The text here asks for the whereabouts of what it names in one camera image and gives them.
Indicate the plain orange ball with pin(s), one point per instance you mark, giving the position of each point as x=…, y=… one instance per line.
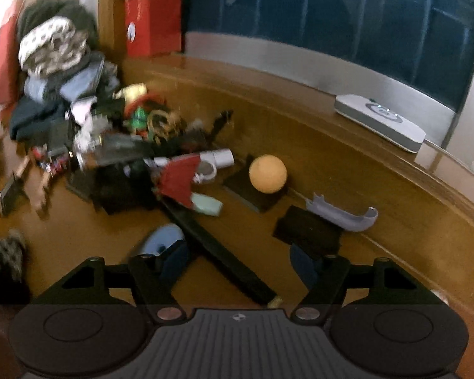
x=267, y=173

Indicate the grey curved plastic part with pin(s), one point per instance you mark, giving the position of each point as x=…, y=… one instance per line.
x=339, y=217

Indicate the red cloth piece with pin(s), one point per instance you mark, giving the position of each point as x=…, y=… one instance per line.
x=177, y=181

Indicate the green red ornament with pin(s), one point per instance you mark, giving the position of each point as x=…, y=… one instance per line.
x=140, y=114

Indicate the tall red carton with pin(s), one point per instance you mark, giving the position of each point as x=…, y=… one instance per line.
x=154, y=19

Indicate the red cushion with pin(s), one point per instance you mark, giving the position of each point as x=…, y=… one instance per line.
x=6, y=55

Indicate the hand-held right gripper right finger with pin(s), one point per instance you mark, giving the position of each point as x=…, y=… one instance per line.
x=303, y=264

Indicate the light blue plastic object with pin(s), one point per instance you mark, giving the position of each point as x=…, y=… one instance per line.
x=158, y=239

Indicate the white cylinder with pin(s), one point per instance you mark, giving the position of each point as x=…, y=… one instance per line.
x=220, y=158

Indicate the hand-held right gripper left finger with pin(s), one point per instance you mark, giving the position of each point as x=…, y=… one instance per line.
x=173, y=262

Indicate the small black stand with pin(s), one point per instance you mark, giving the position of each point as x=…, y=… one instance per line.
x=219, y=124

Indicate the mint green bottle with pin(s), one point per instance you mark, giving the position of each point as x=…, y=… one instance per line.
x=206, y=204

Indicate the dark tangled clutter heap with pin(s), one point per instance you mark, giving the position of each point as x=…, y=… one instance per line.
x=114, y=158

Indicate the black square plate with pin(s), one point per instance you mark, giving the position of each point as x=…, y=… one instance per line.
x=256, y=201

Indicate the white router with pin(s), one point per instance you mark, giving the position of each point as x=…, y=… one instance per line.
x=379, y=122

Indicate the wooden desktop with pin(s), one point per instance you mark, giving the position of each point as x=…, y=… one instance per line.
x=359, y=189

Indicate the dark patterned cloth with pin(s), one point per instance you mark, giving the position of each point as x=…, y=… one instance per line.
x=6, y=256

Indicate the long black stick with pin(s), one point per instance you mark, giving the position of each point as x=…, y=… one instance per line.
x=221, y=252

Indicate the pile of clothes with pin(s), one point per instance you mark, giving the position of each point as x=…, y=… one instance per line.
x=59, y=71

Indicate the black foam square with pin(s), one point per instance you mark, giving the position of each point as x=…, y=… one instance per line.
x=308, y=231

